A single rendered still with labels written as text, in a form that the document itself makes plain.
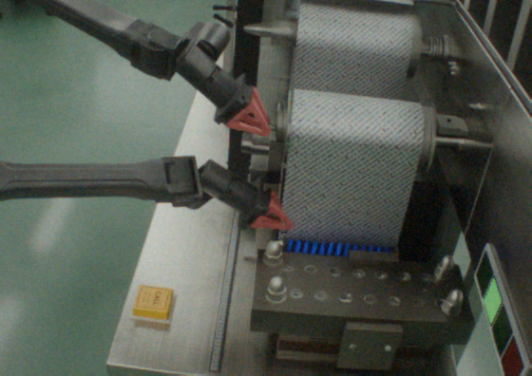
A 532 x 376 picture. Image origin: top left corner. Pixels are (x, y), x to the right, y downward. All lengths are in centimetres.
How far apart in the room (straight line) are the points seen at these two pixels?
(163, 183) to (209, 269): 32
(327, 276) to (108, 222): 189
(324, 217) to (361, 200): 8
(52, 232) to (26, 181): 192
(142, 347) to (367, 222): 49
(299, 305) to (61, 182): 45
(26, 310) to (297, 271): 159
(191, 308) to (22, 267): 159
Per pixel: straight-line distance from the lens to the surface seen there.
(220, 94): 105
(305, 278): 111
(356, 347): 109
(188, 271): 130
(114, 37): 108
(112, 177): 101
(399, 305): 110
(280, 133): 109
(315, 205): 114
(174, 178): 107
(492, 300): 93
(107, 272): 264
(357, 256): 115
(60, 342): 239
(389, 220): 118
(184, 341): 116
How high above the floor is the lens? 179
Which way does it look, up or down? 34 degrees down
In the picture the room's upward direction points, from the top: 5 degrees clockwise
